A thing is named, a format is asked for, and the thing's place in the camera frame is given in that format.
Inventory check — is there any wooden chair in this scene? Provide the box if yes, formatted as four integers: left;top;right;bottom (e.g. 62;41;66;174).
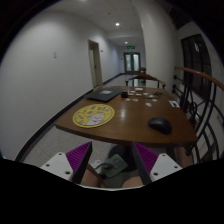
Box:
125;73;166;89

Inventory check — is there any closed dark laptop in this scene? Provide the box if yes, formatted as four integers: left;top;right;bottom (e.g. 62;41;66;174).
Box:
86;88;122;102

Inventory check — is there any double glass door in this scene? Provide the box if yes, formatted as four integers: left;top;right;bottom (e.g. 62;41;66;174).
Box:
124;53;140;74

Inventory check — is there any side door in wall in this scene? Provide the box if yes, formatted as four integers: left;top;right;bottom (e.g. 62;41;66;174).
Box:
88;40;103;88

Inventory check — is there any black computer mouse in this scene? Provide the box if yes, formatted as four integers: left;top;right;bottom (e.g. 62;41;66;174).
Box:
148;118;172;135

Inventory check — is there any curved stair railing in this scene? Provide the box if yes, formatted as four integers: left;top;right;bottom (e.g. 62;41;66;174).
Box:
172;66;224;164

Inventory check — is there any round yellow mouse pad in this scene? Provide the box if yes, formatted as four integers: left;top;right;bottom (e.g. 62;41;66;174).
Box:
72;104;115;128

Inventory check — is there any wooden table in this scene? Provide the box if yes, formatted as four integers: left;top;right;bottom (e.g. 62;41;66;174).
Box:
55;87;197;148

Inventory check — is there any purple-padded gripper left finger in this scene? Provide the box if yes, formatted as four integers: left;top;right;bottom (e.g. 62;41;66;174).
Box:
40;140;94;185

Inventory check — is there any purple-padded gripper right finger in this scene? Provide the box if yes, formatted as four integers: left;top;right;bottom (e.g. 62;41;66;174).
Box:
132;141;183;186

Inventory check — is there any white card at table edge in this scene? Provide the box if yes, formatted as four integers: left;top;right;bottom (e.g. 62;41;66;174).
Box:
169;100;180;108

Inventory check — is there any small black object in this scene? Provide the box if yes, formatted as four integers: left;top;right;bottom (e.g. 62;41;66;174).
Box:
121;92;129;98

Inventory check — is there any green device below table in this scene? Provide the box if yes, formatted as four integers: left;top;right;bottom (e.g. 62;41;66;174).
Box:
99;154;128;178

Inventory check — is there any dark window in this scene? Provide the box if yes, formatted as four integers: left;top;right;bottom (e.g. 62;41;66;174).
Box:
181;34;212;98

